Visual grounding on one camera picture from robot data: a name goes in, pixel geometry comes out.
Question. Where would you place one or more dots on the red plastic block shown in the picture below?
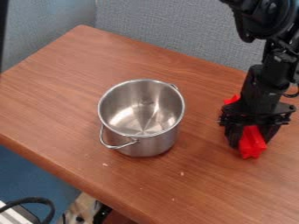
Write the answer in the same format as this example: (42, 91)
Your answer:
(251, 144)

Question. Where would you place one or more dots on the beige clutter under table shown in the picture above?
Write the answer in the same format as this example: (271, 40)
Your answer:
(86, 211)

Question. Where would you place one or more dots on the white box under table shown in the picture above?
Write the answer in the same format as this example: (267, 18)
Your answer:
(16, 215)

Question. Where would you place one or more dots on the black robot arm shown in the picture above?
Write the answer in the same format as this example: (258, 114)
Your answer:
(270, 20)

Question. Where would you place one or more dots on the stainless steel pot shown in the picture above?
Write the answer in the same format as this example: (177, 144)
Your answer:
(140, 112)

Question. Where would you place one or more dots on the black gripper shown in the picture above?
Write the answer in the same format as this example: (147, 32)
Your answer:
(258, 106)

